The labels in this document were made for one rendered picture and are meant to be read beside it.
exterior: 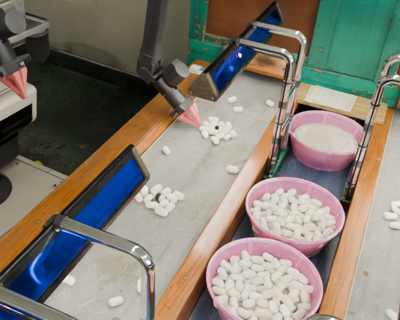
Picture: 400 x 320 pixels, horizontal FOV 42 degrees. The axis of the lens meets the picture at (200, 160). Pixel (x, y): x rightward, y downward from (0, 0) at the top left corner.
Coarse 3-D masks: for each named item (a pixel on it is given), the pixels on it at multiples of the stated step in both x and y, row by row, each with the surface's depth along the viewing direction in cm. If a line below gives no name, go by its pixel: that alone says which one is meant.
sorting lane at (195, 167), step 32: (224, 96) 194; (256, 96) 196; (192, 128) 174; (256, 128) 177; (160, 160) 158; (192, 160) 159; (224, 160) 161; (160, 192) 146; (192, 192) 147; (224, 192) 148; (128, 224) 134; (160, 224) 135; (192, 224) 136; (96, 256) 125; (160, 256) 126; (64, 288) 116; (96, 288) 117; (128, 288) 117; (160, 288) 118
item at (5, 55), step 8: (0, 40) 125; (8, 40) 128; (0, 48) 125; (8, 48) 127; (0, 56) 126; (8, 56) 127; (16, 56) 129; (24, 56) 130; (0, 64) 127; (8, 64) 126
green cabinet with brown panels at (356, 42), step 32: (192, 0) 202; (224, 0) 198; (256, 0) 193; (288, 0) 188; (320, 0) 184; (352, 0) 179; (384, 0) 175; (192, 32) 209; (224, 32) 205; (320, 32) 189; (352, 32) 185; (384, 32) 181; (320, 64) 195; (352, 64) 191
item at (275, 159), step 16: (272, 32) 153; (288, 32) 150; (256, 48) 140; (272, 48) 139; (304, 48) 151; (288, 64) 138; (288, 80) 142; (288, 96) 150; (288, 112) 164; (288, 128) 167; (272, 144) 154; (272, 160) 157; (272, 176) 160
